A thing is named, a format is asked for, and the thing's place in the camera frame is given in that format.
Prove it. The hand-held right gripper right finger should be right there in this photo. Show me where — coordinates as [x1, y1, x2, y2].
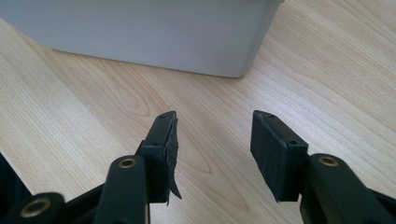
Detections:
[249, 109, 310, 203]

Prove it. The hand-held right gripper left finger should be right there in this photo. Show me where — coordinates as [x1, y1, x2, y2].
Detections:
[134, 110, 183, 206]

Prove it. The grey plastic box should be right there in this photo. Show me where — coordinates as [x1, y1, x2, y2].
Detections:
[0, 0, 286, 78]

